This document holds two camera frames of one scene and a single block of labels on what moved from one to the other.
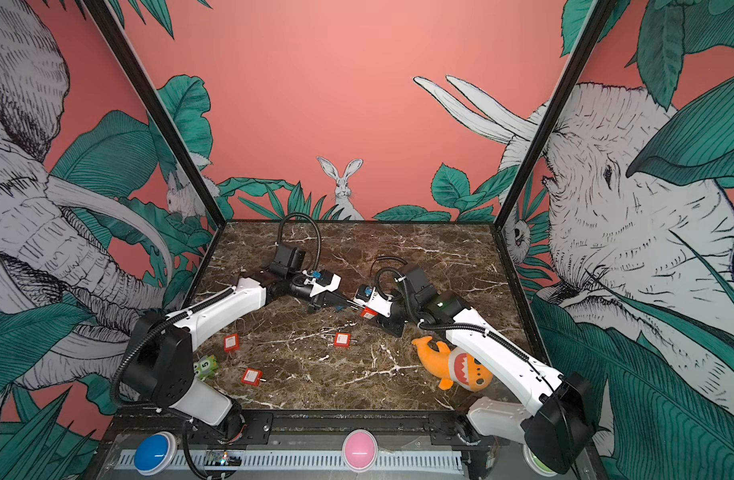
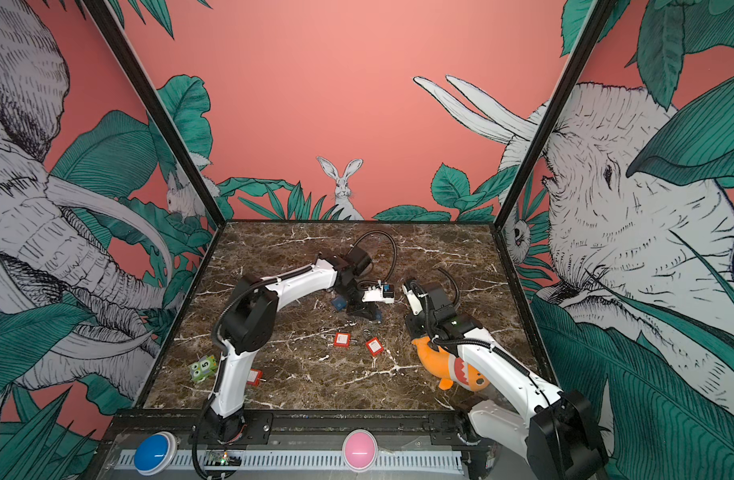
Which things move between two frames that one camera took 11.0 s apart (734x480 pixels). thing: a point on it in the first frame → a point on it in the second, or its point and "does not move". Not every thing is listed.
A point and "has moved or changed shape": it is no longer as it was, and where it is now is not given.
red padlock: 251,376 does not move
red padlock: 368,312 has moved or changed shape
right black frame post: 599,17 does not move
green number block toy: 206,366 does not move
